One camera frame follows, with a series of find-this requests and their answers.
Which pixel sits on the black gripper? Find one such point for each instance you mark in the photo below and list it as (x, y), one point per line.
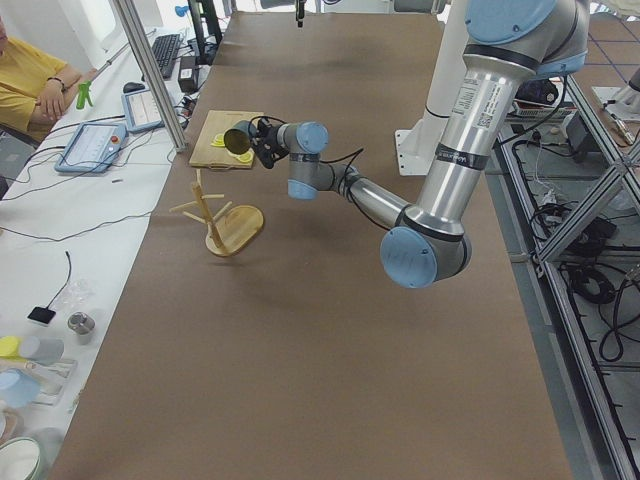
(270, 138)

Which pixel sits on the blue mug yellow inside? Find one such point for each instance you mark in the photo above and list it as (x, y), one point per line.
(238, 138)

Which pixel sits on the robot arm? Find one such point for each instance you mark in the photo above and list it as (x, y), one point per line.
(506, 44)

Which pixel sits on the wooden cup rack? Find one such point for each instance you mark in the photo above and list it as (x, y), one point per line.
(230, 229)

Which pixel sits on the small steel cup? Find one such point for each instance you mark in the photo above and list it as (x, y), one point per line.
(82, 326)

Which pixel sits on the grey lying cup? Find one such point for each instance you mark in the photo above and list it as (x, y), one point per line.
(45, 351)

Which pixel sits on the yellow cup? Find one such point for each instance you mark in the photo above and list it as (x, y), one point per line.
(9, 347)

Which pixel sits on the light blue cup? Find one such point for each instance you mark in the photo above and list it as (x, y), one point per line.
(17, 388)

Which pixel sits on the black power adapter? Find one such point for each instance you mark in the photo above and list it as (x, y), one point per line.
(188, 77)

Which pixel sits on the black keyboard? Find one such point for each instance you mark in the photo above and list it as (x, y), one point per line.
(165, 49)

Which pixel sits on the lemon slice on knife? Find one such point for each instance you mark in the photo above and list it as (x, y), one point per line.
(218, 140)

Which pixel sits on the bamboo cutting board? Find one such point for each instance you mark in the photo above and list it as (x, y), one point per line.
(210, 150)

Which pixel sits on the computer mouse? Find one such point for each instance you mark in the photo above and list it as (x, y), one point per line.
(131, 87)

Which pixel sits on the blue teach pendant far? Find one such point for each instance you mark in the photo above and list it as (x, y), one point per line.
(140, 111)

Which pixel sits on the blue teach pendant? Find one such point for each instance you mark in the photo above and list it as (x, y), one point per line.
(92, 149)
(140, 111)

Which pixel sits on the green clamp tool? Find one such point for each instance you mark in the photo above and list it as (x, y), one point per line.
(84, 95)

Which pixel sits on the blue teach pendant near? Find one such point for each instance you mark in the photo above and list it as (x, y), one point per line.
(92, 149)

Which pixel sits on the person in yellow shirt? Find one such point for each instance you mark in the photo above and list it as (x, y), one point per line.
(36, 88)

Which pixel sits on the small black square device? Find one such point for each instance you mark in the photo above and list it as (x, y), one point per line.
(41, 315)

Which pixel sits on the green rimmed bowl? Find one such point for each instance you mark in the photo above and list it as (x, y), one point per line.
(21, 459)

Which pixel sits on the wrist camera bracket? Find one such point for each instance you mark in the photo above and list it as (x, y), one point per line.
(272, 121)

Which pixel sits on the lemon slice near handle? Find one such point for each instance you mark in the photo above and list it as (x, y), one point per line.
(246, 158)

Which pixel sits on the aluminium frame post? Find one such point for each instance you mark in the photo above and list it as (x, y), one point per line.
(145, 59)

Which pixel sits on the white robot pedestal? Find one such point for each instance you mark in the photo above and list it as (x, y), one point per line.
(415, 147)

